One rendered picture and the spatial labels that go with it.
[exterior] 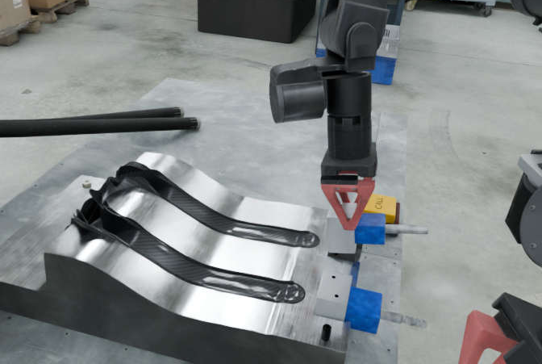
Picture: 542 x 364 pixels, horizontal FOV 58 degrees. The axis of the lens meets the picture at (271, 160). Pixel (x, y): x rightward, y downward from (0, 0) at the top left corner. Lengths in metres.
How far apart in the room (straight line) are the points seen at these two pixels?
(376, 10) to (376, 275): 0.42
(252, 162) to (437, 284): 1.19
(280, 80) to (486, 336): 0.35
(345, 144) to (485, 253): 1.73
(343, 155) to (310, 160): 0.46
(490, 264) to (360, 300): 1.67
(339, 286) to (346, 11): 0.32
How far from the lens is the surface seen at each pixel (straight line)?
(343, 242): 0.68
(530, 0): 0.74
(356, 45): 0.57
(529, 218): 0.31
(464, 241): 2.33
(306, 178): 1.01
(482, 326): 0.40
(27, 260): 0.77
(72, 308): 0.70
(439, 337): 1.88
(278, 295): 0.64
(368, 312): 0.61
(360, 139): 0.62
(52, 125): 1.02
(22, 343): 0.74
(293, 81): 0.59
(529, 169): 0.70
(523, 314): 0.39
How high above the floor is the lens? 1.34
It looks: 30 degrees down
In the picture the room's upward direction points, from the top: 4 degrees clockwise
